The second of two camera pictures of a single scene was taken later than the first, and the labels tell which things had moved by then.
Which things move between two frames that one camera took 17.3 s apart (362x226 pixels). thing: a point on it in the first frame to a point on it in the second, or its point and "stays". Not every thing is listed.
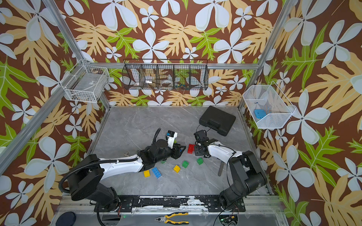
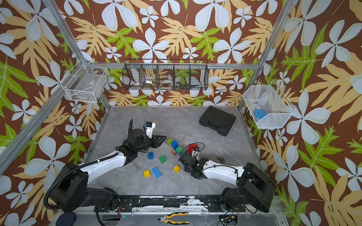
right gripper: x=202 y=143 to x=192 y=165
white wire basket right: x=268 y=106 stays
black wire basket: x=156 y=74 stays
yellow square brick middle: x=176 y=169 stays
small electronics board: x=232 y=219 stays
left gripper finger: x=156 y=133 to x=130 y=129
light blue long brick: x=156 y=172 stays
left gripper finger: x=176 y=150 to x=157 y=140
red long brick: x=191 y=148 stays
